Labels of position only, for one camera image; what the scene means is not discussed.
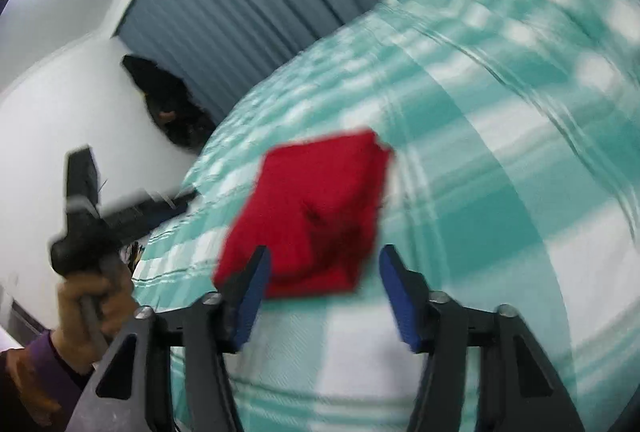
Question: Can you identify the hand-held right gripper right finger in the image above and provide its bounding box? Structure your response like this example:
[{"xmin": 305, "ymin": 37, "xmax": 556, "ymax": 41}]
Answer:
[{"xmin": 378, "ymin": 244, "xmax": 586, "ymax": 432}]

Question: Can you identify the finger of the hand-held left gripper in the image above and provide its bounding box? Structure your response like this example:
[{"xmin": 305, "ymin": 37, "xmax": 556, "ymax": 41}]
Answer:
[{"xmin": 100, "ymin": 189, "xmax": 198, "ymax": 235}]

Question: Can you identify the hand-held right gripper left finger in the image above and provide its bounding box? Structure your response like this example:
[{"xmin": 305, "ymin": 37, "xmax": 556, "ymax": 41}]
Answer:
[{"xmin": 65, "ymin": 246, "xmax": 273, "ymax": 432}]

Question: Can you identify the red knit garment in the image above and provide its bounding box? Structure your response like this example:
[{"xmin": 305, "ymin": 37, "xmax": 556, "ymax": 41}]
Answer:
[{"xmin": 214, "ymin": 129, "xmax": 396, "ymax": 300}]

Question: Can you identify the person's left forearm purple sleeve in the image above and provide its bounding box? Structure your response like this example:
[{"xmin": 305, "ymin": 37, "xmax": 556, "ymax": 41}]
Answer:
[{"xmin": 0, "ymin": 331, "xmax": 97, "ymax": 429}]

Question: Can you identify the person's left hand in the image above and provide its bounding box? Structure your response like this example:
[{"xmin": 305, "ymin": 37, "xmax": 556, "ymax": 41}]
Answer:
[{"xmin": 54, "ymin": 272, "xmax": 140, "ymax": 374}]

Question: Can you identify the black cloth bundle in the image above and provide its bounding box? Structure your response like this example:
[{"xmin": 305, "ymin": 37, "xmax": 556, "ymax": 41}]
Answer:
[{"xmin": 122, "ymin": 54, "xmax": 219, "ymax": 156}]

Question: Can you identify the green white checked blanket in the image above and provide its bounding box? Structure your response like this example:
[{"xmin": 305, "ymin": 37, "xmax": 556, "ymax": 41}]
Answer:
[{"xmin": 132, "ymin": 0, "xmax": 640, "ymax": 432}]

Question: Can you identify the blue pleated curtain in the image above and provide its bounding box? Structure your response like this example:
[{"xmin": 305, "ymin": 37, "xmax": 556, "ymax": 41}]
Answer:
[{"xmin": 116, "ymin": 0, "xmax": 426, "ymax": 127}]

